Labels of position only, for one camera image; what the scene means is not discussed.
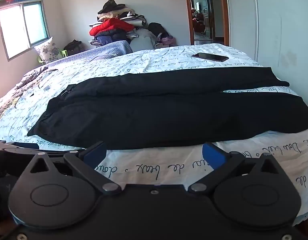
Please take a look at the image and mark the black pants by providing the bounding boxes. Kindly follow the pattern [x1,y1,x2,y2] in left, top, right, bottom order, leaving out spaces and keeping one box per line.
[27,66,308,150]

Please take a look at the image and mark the black smartphone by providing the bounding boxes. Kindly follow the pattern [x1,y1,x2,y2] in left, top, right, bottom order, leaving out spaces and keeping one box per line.
[191,53,230,63]

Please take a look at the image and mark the sliding glass window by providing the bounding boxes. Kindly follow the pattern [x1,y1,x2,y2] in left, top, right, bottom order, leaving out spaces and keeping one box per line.
[0,1,50,61]

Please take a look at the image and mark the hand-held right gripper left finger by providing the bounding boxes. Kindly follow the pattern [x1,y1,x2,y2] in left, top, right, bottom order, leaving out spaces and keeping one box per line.
[18,141,122,196]

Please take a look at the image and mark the green plastic stool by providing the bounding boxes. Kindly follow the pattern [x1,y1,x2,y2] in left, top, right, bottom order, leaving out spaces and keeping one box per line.
[38,50,69,64]

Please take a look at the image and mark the blue quilted blanket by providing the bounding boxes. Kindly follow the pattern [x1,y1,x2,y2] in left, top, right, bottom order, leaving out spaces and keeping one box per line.
[45,41,133,67]

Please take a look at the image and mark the grey patterned cloth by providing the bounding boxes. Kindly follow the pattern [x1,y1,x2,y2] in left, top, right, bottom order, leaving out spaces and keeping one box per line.
[15,66,48,91]

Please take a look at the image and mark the zebra striped blanket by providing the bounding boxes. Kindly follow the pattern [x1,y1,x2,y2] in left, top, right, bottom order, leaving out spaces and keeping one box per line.
[0,88,27,126]

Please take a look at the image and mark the floral pillow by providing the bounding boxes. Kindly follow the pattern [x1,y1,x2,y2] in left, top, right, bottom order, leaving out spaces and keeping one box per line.
[34,37,61,63]

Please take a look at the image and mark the wooden door frame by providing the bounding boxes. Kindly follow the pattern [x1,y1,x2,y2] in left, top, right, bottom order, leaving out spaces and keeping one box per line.
[183,0,231,46]

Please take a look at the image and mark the white wardrobe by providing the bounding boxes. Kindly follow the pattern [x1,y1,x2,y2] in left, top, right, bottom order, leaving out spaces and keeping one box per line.
[224,0,308,110]

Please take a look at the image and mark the black bag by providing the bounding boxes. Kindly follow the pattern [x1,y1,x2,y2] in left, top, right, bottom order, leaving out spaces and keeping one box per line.
[63,39,84,56]

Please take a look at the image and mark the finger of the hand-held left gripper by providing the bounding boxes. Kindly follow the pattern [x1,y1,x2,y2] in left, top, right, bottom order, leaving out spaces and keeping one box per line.
[0,141,85,155]

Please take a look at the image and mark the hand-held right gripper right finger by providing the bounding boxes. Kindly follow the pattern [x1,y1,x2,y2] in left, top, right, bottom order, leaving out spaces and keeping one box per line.
[188,142,286,195]

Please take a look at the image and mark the bed with script print sheet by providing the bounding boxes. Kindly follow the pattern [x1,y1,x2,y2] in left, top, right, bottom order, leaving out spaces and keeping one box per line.
[0,42,308,228]

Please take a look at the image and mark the pile of clothes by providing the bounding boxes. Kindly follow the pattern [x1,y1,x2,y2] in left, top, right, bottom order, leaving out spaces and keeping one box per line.
[88,0,177,53]

